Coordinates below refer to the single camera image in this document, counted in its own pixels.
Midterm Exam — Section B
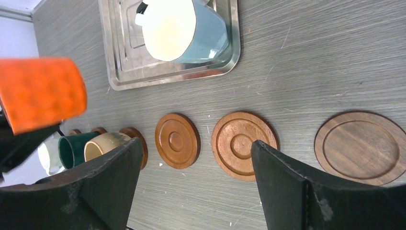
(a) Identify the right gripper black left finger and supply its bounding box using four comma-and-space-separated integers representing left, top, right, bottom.
0, 138, 143, 230

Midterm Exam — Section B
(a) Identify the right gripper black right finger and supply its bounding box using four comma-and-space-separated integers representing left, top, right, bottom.
251, 140, 406, 230

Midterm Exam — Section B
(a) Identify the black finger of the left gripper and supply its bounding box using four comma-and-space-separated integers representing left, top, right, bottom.
0, 111, 60, 181

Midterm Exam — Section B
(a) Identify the white blue mug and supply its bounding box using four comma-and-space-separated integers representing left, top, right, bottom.
37, 134, 66, 176

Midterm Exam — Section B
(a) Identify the beige mug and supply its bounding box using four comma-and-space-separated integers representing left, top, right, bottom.
84, 132, 131, 162

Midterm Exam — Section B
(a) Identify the dark green mug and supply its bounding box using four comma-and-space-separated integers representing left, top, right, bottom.
58, 132, 99, 170

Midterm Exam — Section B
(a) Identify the orange mug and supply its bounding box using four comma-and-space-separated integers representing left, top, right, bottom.
0, 57, 88, 135

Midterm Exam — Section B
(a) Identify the orange brown coaster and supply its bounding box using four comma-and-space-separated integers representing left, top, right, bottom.
66, 129, 82, 136
211, 111, 280, 182

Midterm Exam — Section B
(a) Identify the orange brown coaster front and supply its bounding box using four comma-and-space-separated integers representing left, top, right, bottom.
211, 111, 280, 182

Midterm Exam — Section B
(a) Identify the dark wooden coaster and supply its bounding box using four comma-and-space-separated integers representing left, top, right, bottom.
314, 111, 406, 186

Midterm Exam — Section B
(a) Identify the metal tray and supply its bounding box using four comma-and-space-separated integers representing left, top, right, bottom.
99, 0, 241, 91

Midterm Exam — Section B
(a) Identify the light blue mug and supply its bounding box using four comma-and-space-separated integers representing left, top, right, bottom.
135, 0, 229, 64

